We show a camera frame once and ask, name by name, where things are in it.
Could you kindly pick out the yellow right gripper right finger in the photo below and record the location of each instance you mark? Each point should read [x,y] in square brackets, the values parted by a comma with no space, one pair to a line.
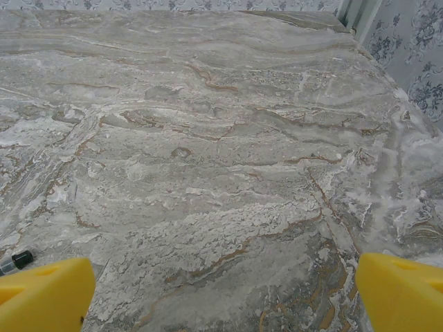
[405,297]

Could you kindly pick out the black-capped marker pen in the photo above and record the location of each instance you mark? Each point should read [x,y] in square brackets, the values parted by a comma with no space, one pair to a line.
[22,259]

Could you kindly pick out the aluminium frame post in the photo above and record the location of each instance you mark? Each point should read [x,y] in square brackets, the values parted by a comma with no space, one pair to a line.
[358,17]

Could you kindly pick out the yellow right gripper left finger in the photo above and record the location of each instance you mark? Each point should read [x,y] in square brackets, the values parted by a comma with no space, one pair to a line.
[41,297]

